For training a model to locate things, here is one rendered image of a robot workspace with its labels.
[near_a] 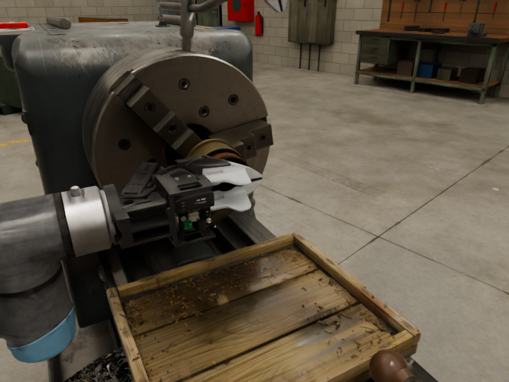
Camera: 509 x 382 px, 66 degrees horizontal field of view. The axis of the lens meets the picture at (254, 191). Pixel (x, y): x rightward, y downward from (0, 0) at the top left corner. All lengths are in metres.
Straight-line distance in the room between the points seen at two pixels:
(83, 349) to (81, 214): 0.70
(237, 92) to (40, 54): 0.33
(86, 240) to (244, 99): 0.37
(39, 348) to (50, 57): 0.46
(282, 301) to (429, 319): 1.47
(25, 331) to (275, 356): 0.30
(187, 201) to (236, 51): 0.47
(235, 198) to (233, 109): 0.21
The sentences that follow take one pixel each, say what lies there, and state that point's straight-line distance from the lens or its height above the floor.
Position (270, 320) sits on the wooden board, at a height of 0.88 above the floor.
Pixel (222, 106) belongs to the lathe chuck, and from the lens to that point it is 0.68.
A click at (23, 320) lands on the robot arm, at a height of 1.00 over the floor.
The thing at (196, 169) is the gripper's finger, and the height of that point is 1.11.
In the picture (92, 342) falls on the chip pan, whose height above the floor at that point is 0.54.
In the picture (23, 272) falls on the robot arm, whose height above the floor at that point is 1.06.
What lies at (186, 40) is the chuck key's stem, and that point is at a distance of 0.69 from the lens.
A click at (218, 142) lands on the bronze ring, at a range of 0.59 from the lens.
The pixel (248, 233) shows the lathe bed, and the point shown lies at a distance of 0.84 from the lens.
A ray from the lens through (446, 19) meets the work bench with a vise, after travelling 7.40.
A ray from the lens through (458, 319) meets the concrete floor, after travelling 2.12.
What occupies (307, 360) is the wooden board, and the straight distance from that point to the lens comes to 0.57.
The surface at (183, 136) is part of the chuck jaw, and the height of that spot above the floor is 1.13.
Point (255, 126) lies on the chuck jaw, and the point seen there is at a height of 1.12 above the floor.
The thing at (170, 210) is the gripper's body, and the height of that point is 1.10.
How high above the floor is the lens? 1.31
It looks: 26 degrees down
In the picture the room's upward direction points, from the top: straight up
